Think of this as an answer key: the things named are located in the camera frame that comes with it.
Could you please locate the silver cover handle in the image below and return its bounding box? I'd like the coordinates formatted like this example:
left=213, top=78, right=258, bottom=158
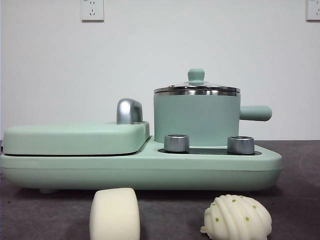
left=116, top=98, right=144, bottom=125

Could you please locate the white wall socket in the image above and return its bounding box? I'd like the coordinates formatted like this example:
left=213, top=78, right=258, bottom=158
left=80, top=0, right=105, bottom=22
left=306, top=0, right=320, bottom=22

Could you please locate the mint green handled pot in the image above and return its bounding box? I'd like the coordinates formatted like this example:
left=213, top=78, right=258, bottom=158
left=153, top=92, right=273, bottom=148

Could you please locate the mint green breakfast machine base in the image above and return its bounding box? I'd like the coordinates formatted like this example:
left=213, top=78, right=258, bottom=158
left=0, top=134, right=284, bottom=195

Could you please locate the ridged white green-speckled bun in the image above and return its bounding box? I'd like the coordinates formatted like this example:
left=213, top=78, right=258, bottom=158
left=199, top=194, right=273, bottom=237

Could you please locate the silver control knob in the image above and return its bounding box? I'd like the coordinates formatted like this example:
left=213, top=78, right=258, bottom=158
left=163, top=134, right=191, bottom=153
left=226, top=135, right=256, bottom=155

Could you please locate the glass lid with green knob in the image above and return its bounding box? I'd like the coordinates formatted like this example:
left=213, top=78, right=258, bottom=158
left=153, top=68, right=241, bottom=97

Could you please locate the smooth white steamed bun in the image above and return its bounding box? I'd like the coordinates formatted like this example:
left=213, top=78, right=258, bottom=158
left=89, top=187, right=141, bottom=240

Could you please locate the mint green griddle cover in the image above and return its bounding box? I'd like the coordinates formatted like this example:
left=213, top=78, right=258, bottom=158
left=2, top=120, right=151, bottom=156

